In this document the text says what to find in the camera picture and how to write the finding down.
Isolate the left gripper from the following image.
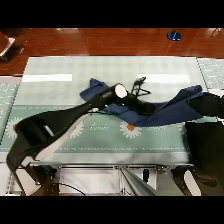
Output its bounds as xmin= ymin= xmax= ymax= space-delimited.
xmin=125 ymin=94 xmax=157 ymax=115

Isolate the blue garment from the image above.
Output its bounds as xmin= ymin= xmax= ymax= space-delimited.
xmin=79 ymin=77 xmax=215 ymax=128

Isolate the blue round object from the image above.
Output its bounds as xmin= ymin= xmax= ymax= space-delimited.
xmin=167 ymin=30 xmax=183 ymax=42

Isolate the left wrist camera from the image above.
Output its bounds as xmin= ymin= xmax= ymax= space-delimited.
xmin=130 ymin=76 xmax=152 ymax=98

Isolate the silver frame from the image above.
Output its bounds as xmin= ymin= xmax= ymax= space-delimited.
xmin=6 ymin=162 xmax=195 ymax=197

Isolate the black cable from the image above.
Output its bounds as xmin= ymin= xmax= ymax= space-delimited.
xmin=52 ymin=181 xmax=87 ymax=197

